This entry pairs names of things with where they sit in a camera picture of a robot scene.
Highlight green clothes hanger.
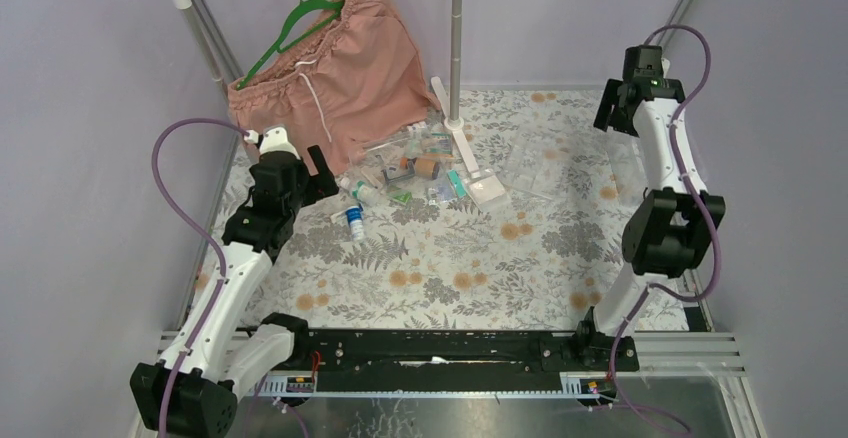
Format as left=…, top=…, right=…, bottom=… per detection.
left=236, top=0, right=345, bottom=90

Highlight clear plastic kit box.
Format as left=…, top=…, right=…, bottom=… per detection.
left=500, top=128, right=641, bottom=200

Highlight pink fabric shorts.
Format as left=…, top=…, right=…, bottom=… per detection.
left=228, top=0, right=440, bottom=175

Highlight green small medicine box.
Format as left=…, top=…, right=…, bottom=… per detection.
left=388, top=189, right=413, bottom=205

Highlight blue white medicine bottle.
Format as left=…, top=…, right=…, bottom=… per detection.
left=344, top=205, right=366, bottom=242

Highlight floral table mat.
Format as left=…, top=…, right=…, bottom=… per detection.
left=188, top=89, right=690, bottom=332

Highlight clear zip bag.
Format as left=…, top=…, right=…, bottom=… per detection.
left=339, top=122, right=467, bottom=206

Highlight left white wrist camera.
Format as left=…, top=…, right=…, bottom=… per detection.
left=244, top=125, right=300, bottom=159

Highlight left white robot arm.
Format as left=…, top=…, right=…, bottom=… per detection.
left=130, top=146, right=339, bottom=437

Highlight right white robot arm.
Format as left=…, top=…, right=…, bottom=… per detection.
left=571, top=44, right=726, bottom=370

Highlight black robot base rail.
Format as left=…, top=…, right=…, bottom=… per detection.
left=273, top=328, right=640, bottom=393

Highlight white gauze pack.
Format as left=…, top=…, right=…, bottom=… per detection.
left=463, top=168, right=509, bottom=213

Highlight brown medicine bottle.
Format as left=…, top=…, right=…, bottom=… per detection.
left=401, top=158, right=441, bottom=180

